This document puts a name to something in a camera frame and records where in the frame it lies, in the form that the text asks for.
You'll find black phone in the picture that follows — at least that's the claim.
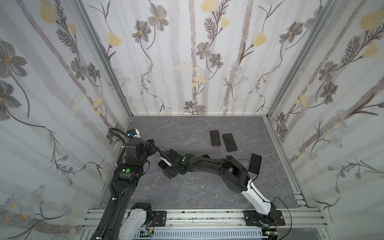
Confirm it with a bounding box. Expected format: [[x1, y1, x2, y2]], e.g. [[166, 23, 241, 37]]
[[222, 133, 238, 152], [158, 160, 170, 170], [248, 153, 263, 176], [210, 130, 222, 147]]

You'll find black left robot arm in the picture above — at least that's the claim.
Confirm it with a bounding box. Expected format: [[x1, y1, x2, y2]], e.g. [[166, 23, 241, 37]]
[[91, 128, 157, 240]]

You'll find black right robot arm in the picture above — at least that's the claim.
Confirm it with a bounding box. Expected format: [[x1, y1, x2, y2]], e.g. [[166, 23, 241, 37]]
[[157, 148, 277, 223]]

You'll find small green circuit board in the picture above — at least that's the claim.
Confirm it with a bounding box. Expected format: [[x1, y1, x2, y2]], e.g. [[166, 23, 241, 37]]
[[139, 230, 154, 238]]

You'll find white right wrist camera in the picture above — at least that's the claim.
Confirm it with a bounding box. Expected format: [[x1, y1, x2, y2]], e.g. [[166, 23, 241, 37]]
[[161, 156, 173, 167]]

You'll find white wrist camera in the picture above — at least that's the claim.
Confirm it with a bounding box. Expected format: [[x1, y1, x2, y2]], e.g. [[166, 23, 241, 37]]
[[161, 156, 173, 167], [127, 129, 141, 139]]

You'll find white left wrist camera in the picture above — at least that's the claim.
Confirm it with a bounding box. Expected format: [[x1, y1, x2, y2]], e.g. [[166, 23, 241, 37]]
[[127, 129, 141, 139]]

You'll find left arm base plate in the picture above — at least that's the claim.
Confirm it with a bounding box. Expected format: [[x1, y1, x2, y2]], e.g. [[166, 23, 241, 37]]
[[148, 211, 167, 227]]

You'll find white slotted cable duct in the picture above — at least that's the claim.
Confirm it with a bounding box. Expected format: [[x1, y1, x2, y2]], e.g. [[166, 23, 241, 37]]
[[133, 229, 269, 240]]

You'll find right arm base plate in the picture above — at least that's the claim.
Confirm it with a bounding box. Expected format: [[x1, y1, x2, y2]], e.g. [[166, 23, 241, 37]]
[[243, 210, 286, 228]]

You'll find aluminium mounting rail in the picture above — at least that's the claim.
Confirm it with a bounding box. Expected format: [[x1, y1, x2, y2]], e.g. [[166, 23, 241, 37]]
[[79, 207, 331, 232]]

